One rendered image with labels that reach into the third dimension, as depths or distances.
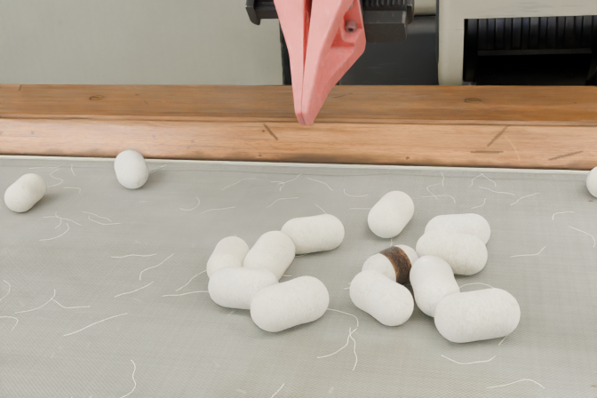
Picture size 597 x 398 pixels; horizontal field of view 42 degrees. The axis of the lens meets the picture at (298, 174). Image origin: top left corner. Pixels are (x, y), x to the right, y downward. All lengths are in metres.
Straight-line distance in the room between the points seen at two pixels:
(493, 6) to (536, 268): 0.58
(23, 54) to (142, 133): 2.21
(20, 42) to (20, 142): 2.15
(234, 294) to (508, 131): 0.25
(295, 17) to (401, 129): 0.15
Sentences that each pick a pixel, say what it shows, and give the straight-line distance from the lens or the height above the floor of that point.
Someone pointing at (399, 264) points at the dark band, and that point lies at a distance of 0.38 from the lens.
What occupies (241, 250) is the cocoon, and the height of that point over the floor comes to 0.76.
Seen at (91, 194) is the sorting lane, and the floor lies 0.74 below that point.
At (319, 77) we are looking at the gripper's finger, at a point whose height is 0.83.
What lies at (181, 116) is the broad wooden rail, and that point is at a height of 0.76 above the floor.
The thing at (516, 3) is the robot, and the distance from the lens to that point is 0.96.
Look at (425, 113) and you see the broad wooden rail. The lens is 0.56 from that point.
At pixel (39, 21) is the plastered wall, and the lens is 2.73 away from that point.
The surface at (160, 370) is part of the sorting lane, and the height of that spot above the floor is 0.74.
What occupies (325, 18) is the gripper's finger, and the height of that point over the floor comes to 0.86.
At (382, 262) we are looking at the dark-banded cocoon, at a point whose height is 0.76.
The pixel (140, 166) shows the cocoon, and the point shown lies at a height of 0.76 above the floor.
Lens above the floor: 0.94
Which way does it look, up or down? 23 degrees down
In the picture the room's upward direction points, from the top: 4 degrees counter-clockwise
